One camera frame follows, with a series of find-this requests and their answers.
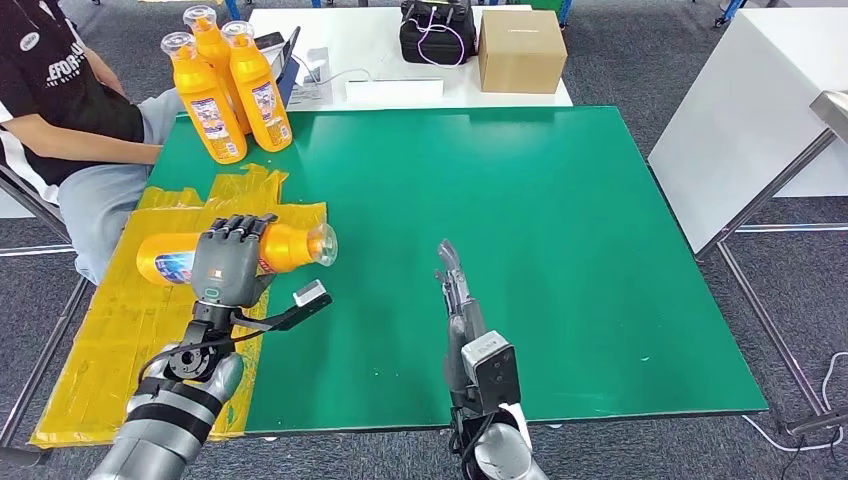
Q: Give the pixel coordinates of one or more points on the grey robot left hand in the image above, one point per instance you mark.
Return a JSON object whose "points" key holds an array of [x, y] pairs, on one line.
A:
{"points": [[225, 265]]}

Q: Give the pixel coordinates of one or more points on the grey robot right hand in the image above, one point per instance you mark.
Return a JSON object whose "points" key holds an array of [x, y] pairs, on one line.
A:
{"points": [[457, 318]]}

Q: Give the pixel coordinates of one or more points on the orange detergent bottle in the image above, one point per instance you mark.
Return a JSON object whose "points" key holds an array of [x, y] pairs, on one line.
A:
{"points": [[255, 73], [212, 40], [291, 248], [199, 93]]}

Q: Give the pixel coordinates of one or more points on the person's right forearm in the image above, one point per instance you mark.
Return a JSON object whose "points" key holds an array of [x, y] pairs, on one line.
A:
{"points": [[86, 142]]}

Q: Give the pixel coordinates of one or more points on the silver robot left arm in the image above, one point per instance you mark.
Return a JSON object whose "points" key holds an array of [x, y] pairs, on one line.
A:
{"points": [[172, 404]]}

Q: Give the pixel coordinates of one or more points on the green table board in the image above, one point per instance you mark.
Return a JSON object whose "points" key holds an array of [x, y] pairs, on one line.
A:
{"points": [[497, 199]]}

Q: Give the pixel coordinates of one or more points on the yellow taped cardboard sheet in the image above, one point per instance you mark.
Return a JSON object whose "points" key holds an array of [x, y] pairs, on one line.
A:
{"points": [[119, 344]]}

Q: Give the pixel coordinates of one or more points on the tablet with blue cover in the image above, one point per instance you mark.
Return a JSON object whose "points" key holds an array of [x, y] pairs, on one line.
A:
{"points": [[290, 65]]}

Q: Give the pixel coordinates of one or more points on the white paper stand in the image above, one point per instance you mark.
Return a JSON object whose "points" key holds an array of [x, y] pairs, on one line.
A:
{"points": [[318, 76]]}

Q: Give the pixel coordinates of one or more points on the black smartphone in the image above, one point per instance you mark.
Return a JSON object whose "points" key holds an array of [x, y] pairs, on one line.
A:
{"points": [[268, 40]]}

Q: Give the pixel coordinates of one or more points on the white flat box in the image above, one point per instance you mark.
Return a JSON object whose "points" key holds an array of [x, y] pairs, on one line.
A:
{"points": [[394, 91]]}

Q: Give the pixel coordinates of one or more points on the person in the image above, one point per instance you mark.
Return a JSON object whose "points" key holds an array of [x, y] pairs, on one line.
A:
{"points": [[60, 86]]}

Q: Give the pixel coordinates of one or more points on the brown cardboard box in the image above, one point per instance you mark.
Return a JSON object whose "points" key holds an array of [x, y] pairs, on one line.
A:
{"points": [[520, 53]]}

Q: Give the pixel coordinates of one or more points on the black carry case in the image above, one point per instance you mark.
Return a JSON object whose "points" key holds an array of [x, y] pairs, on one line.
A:
{"points": [[424, 44]]}

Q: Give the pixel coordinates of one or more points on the green plastic crate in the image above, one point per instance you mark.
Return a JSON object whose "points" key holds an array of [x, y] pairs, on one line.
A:
{"points": [[536, 4]]}

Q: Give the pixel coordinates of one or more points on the white panel table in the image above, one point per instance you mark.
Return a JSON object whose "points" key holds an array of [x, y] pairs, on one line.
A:
{"points": [[745, 126]]}

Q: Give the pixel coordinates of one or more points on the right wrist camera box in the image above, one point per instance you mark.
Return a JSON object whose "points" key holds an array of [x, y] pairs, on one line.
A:
{"points": [[493, 371]]}

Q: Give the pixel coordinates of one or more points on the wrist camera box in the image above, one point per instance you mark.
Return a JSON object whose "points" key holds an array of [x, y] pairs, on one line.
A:
{"points": [[291, 311], [493, 371]]}

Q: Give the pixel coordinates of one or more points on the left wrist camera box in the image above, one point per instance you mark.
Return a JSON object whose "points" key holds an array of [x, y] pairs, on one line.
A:
{"points": [[291, 311]]}

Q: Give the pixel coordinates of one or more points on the grey metal chair frame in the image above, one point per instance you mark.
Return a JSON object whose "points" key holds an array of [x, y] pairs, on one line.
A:
{"points": [[33, 205]]}

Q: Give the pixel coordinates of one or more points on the blue metal rack frame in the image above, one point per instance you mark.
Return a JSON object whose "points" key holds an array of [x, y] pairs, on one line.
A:
{"points": [[318, 2]]}

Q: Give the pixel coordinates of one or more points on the grey metal table frame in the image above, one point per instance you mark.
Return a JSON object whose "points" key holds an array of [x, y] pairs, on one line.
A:
{"points": [[762, 199]]}

